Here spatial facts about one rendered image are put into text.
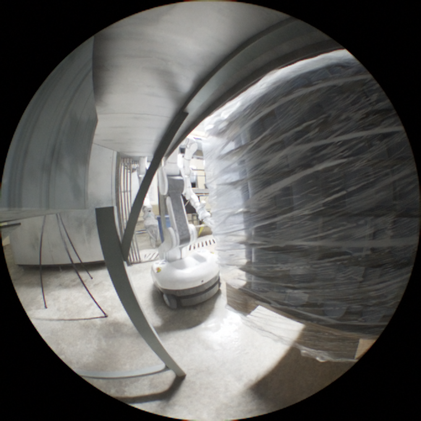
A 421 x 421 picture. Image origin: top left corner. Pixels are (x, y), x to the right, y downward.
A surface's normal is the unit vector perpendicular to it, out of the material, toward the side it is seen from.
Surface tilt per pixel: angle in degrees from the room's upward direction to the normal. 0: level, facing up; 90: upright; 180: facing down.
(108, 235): 90
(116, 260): 90
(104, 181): 90
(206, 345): 0
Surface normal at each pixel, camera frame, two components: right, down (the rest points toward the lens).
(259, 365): -0.07, -1.00
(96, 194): 0.57, 0.01
